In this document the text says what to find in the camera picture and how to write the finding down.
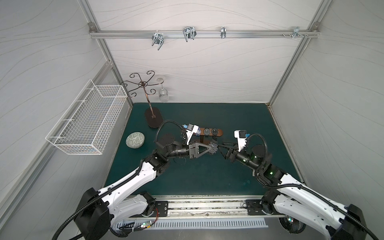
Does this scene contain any chunky black digital watch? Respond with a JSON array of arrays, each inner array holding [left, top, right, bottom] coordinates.
[[208, 142, 218, 155]]

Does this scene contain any slim black analog watch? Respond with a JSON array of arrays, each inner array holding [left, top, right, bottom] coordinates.
[[211, 128, 219, 137], [203, 128, 212, 137]]

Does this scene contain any wooden T-shaped watch stand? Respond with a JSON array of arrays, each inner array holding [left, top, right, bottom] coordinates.
[[194, 128, 224, 144]]

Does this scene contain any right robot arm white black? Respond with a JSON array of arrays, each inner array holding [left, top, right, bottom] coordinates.
[[221, 130, 371, 240]]

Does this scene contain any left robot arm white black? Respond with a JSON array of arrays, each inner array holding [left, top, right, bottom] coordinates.
[[71, 125, 218, 240]]

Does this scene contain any green table mat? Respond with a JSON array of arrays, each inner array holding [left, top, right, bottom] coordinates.
[[106, 103, 299, 195]]

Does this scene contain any hanging clear wine glass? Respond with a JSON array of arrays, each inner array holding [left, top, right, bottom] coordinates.
[[157, 78, 169, 103]]

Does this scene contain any green patterned ceramic bowl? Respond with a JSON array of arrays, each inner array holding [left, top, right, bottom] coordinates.
[[126, 132, 145, 149]]

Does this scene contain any black wire glass holder stand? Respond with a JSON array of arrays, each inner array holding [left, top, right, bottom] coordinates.
[[121, 70, 165, 129]]

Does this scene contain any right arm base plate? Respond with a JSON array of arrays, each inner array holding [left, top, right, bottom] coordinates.
[[242, 199, 273, 216]]

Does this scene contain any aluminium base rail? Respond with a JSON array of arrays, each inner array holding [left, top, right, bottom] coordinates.
[[83, 194, 331, 222]]

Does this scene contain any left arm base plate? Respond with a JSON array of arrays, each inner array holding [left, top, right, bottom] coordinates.
[[150, 201, 169, 218]]

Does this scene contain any white slotted cable duct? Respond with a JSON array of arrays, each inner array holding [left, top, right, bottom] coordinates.
[[90, 218, 269, 231]]

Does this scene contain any white wire basket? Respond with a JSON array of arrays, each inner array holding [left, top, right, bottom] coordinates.
[[46, 80, 127, 155]]

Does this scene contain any metal clamp bracket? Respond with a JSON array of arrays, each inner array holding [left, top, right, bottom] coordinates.
[[183, 27, 197, 42], [282, 27, 309, 39], [221, 27, 227, 39], [152, 31, 165, 51]]

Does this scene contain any aluminium crossbar rail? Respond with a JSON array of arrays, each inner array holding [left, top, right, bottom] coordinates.
[[90, 23, 321, 40]]

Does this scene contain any left black corrugated cable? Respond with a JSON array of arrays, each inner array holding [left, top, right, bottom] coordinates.
[[51, 119, 188, 240]]

